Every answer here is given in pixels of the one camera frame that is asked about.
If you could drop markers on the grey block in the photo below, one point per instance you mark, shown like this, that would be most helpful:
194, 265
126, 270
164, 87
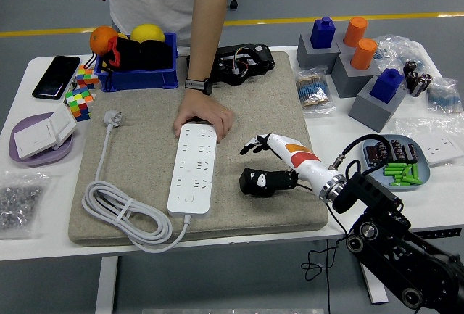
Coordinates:
369, 114
348, 82
308, 56
342, 50

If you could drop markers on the blue peg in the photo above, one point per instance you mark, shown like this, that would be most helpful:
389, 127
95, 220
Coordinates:
386, 87
322, 35

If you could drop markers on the clear plastic bag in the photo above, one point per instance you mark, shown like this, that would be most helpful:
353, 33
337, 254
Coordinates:
409, 125

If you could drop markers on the white wall switch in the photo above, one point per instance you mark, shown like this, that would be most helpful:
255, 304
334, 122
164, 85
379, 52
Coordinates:
34, 140
63, 123

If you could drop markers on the clear bag of blue resistors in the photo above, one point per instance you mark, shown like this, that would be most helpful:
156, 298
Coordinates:
444, 96
398, 47

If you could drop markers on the blue-grey plate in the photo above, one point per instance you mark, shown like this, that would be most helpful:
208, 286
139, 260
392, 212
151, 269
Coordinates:
424, 172

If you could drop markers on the black smartphone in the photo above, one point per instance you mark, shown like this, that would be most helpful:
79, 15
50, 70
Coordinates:
56, 76

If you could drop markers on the green battery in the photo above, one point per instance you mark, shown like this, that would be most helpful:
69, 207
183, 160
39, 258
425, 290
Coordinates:
397, 165
393, 173
400, 177
400, 184
402, 180
413, 180
407, 170
415, 170
393, 169

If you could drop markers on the person's left forearm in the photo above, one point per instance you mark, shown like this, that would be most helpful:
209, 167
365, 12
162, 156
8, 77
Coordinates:
204, 38

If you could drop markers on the purple plate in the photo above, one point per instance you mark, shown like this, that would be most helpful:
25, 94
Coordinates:
54, 156

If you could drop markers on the yellow lemon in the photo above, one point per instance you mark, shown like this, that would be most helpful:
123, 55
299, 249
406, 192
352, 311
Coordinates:
146, 33

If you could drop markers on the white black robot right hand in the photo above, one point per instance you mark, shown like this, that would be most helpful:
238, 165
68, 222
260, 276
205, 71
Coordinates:
301, 158

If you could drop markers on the large colourful puzzle cube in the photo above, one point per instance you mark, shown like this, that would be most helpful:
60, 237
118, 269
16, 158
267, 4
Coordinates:
79, 103

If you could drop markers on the orange cylinder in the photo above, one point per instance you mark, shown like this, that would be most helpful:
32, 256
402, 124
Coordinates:
364, 54
355, 31

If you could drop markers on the black table control panel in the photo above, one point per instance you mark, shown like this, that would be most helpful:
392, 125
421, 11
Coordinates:
444, 233

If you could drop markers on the beige fabric mat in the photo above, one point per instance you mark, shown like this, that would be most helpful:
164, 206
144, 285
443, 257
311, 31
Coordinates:
253, 111

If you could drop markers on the white power strip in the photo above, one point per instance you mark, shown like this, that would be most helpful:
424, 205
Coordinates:
195, 169

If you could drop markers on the white table leg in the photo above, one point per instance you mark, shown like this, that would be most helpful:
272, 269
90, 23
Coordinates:
107, 285
375, 288

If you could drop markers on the person's left hand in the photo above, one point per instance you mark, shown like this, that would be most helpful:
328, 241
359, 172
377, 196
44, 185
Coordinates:
203, 109

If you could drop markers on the orange fruit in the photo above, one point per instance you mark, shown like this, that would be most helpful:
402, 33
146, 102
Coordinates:
101, 38

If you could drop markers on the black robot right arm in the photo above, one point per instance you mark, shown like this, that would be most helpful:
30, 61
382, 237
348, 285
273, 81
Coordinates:
373, 190

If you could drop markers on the small colourful puzzle cube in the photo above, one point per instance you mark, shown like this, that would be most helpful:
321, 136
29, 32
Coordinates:
87, 76

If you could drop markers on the brown black capacitor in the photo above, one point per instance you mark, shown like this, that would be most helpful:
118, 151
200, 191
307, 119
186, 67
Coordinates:
411, 152
372, 155
397, 150
384, 151

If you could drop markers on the black office chair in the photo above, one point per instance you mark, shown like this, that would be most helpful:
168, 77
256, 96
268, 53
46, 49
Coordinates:
233, 2

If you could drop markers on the bag of striped resistors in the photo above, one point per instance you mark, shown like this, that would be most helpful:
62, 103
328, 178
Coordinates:
313, 91

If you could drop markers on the small yellow fruit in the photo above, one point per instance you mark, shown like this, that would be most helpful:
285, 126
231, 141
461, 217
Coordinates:
123, 35

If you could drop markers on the blue plastic bin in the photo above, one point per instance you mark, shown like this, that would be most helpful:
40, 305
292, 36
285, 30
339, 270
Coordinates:
145, 80

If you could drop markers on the black grey wristwatch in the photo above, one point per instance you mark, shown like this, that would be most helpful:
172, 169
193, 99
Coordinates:
197, 85

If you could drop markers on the white wall socket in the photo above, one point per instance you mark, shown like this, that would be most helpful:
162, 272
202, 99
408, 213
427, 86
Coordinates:
440, 147

